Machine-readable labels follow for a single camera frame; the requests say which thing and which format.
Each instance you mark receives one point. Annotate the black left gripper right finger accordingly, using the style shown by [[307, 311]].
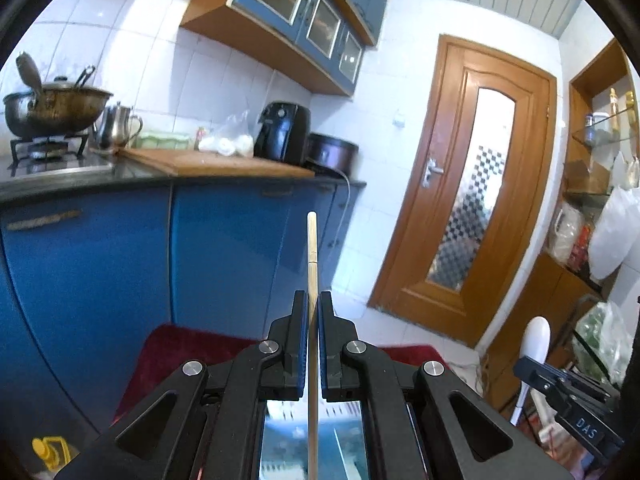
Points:
[[421, 422]]

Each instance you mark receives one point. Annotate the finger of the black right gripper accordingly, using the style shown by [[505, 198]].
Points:
[[562, 383]]

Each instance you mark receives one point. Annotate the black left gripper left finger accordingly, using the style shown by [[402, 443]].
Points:
[[204, 421]]

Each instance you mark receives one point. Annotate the white plastic spoon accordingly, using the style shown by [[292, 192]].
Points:
[[535, 346]]

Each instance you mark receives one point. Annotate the wooden chopstick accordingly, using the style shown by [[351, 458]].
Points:
[[313, 346]]

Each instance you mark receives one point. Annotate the blue kitchen base cabinets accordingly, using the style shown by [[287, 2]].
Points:
[[90, 269]]

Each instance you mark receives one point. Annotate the red floral plush tablecloth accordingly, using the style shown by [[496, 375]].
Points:
[[168, 347]]

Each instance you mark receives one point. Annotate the white plastic bag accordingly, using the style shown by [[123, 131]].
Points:
[[616, 231]]

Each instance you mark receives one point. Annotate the brown wooden door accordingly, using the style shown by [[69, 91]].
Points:
[[474, 193]]

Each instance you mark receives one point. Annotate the wooden shelf unit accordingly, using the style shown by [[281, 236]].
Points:
[[603, 122]]

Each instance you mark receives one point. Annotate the wooden cutting board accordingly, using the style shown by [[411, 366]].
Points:
[[185, 163]]

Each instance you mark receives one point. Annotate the dark rice cooker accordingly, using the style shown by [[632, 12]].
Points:
[[330, 153]]

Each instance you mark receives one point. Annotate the plastic bag of eggs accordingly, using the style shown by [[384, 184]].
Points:
[[232, 138]]

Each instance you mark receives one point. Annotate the black air fryer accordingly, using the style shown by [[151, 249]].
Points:
[[284, 129]]

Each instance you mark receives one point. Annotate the steel kettle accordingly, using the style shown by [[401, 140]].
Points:
[[116, 128]]

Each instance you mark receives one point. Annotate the gas stove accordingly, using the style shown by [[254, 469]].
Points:
[[53, 157]]

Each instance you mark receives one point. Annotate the brass cooking pot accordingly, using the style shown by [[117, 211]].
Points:
[[57, 108]]

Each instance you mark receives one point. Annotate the blue wall cabinet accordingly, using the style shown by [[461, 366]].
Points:
[[317, 43]]

